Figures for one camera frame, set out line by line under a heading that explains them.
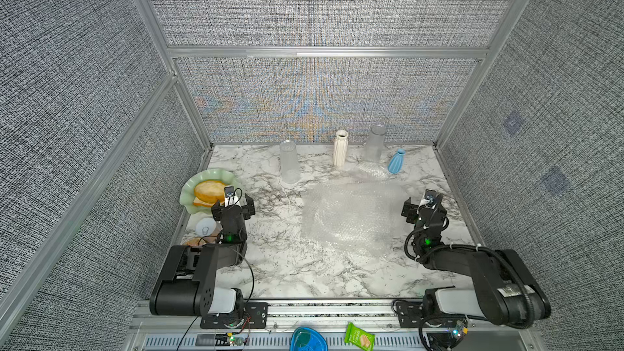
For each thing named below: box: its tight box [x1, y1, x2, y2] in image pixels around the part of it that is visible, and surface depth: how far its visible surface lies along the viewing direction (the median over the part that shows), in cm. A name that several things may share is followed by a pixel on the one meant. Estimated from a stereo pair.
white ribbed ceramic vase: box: [333, 129, 349, 169], surface depth 103 cm
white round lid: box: [195, 217, 217, 238], surface depth 87 cm
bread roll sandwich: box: [192, 180, 226, 208], surface depth 97 cm
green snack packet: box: [344, 321, 376, 351], surface depth 70 cm
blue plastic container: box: [289, 326, 329, 351], surface depth 63 cm
